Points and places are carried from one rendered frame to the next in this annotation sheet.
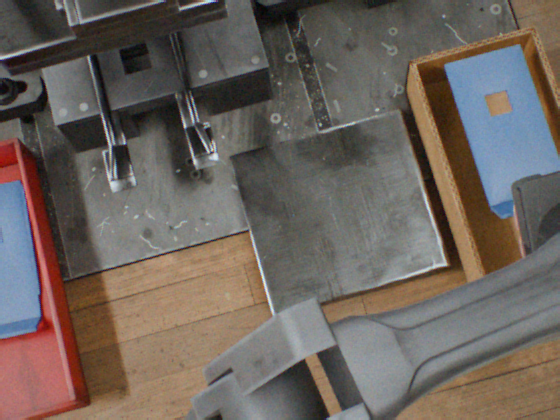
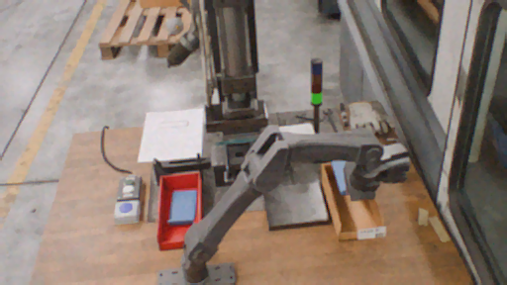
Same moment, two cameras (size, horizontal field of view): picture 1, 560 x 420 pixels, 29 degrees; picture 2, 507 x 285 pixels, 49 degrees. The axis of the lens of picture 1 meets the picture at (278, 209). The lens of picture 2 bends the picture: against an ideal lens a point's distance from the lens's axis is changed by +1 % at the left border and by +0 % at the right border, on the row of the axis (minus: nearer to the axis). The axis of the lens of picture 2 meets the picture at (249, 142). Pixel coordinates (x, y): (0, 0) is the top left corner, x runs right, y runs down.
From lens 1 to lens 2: 0.95 m
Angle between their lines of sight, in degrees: 38
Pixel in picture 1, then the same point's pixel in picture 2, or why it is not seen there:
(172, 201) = not seen: hidden behind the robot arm
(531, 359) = (354, 248)
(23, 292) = (189, 215)
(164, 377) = (229, 241)
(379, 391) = (289, 141)
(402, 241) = (314, 212)
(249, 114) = not seen: hidden behind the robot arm
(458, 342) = (311, 139)
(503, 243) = (348, 219)
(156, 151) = not seen: hidden behind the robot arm
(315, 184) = (288, 197)
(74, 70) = (221, 155)
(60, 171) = (209, 190)
